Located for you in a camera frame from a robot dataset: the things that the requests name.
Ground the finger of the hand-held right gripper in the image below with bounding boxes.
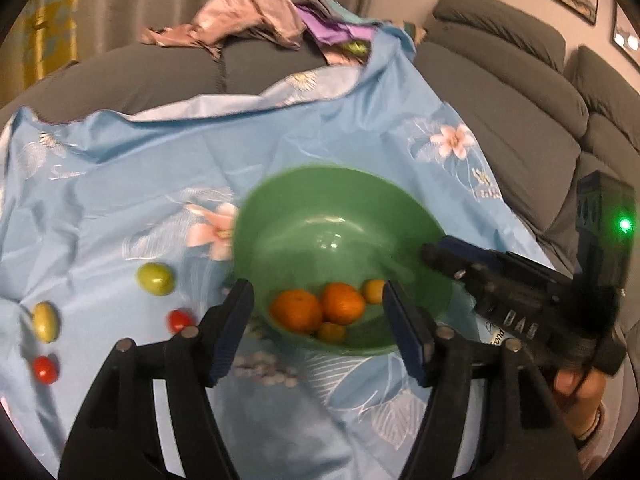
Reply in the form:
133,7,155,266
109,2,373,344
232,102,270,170
421,242,483,291
439,235,507,270

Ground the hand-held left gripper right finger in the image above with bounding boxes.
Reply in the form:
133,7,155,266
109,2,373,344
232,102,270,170
382,279,584,480

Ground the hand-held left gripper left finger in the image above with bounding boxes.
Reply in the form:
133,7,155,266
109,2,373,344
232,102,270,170
57,279,256,480

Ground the green plastic bowl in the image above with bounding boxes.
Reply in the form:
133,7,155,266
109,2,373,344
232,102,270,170
232,165,453,357

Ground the person's right forearm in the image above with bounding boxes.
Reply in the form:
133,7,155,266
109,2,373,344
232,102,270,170
572,402,612,463

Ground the person's right hand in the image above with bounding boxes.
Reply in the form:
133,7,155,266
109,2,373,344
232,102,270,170
553,367,608,438

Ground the small orange kumquat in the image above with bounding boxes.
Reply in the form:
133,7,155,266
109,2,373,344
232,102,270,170
361,279,387,306
316,322,348,345

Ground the red cherry tomato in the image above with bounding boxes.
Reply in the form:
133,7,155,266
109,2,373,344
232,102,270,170
32,355,59,385
166,309,195,334

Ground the large orange mandarin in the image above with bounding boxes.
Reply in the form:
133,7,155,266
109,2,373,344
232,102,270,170
270,289,324,335
320,282,366,325

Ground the round green fruit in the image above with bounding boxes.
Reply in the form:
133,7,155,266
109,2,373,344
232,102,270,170
137,262,176,297

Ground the grey fabric sofa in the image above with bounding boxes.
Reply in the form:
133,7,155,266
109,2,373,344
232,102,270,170
0,0,640,286

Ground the yellow-green oval fruit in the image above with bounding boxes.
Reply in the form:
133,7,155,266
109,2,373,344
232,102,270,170
31,301,61,345

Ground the light blue floral sheet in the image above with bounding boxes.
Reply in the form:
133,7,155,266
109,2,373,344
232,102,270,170
0,24,557,480

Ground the purple cloth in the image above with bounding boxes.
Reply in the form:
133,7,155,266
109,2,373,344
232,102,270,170
295,0,381,66

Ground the pink satin cloth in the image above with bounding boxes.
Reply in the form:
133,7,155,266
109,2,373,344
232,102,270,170
140,0,307,61

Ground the yellow patterned curtain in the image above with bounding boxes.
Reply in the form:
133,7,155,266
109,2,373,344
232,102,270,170
22,0,82,88

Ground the small framed wall picture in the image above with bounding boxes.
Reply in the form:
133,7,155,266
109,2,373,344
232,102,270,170
612,4,640,67

